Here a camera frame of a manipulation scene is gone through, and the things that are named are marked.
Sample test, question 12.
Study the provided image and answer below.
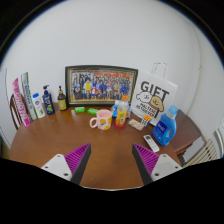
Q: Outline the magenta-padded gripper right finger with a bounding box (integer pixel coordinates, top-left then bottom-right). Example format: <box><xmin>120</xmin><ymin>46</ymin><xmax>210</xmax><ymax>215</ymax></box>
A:
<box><xmin>131</xmin><ymin>143</ymin><xmax>184</xmax><ymax>186</ymax></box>

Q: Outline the white paper gift bag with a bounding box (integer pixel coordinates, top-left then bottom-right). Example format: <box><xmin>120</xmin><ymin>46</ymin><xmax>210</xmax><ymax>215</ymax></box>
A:
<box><xmin>130</xmin><ymin>62</ymin><xmax>179</xmax><ymax>127</ymax></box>

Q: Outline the framed group picture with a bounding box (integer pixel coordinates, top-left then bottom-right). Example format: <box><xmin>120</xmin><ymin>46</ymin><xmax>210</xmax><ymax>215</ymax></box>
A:
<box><xmin>64</xmin><ymin>65</ymin><xmax>139</xmax><ymax>108</ymax></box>

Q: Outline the amber pump bottle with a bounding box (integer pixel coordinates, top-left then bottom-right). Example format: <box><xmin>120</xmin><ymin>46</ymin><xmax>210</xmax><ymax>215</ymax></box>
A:
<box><xmin>57</xmin><ymin>85</ymin><xmax>68</xmax><ymax>112</ymax></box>

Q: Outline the white shampoo bottle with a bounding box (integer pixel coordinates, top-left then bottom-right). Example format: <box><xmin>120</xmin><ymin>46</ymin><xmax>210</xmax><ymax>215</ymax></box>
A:
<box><xmin>31</xmin><ymin>92</ymin><xmax>47</xmax><ymax>119</ymax></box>

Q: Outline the colourful puzzle cube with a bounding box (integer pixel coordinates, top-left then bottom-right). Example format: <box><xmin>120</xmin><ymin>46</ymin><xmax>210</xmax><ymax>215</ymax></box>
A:
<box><xmin>141</xmin><ymin>115</ymin><xmax>153</xmax><ymax>128</ymax></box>

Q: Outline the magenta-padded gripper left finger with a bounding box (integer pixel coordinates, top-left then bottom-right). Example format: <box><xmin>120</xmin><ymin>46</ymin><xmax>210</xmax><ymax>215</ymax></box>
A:
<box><xmin>40</xmin><ymin>143</ymin><xmax>93</xmax><ymax>186</ymax></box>

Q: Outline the pink ceramic mug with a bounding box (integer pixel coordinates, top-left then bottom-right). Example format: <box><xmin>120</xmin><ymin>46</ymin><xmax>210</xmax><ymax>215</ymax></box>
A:
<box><xmin>89</xmin><ymin>109</ymin><xmax>114</xmax><ymax>131</ymax></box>

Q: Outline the tall white blue tube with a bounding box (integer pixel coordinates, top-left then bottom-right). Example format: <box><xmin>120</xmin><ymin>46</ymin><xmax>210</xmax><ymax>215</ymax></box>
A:
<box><xmin>20</xmin><ymin>71</ymin><xmax>38</xmax><ymax>121</ymax></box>

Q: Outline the tall pink white box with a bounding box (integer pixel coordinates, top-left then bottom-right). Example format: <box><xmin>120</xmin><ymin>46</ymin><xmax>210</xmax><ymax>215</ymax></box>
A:
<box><xmin>12</xmin><ymin>77</ymin><xmax>32</xmax><ymax>128</ymax></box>

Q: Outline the dark blue pump bottle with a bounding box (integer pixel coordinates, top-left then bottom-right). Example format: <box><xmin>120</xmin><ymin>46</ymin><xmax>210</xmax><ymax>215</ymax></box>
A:
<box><xmin>41</xmin><ymin>84</ymin><xmax>56</xmax><ymax>116</ymax></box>

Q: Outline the flat round red coaster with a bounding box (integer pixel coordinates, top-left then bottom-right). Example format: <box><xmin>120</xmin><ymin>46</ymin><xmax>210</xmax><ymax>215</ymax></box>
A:
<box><xmin>113</xmin><ymin>120</ymin><xmax>128</xmax><ymax>131</ymax></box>

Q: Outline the blue detergent bottle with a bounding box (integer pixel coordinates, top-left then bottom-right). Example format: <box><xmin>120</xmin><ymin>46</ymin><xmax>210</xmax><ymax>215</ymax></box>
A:
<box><xmin>152</xmin><ymin>105</ymin><xmax>179</xmax><ymax>147</ymax></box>

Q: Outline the orange-capped clear drink bottle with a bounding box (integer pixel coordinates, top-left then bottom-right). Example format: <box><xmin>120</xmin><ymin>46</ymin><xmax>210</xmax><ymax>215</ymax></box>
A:
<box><xmin>115</xmin><ymin>94</ymin><xmax>130</xmax><ymax>128</ymax></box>

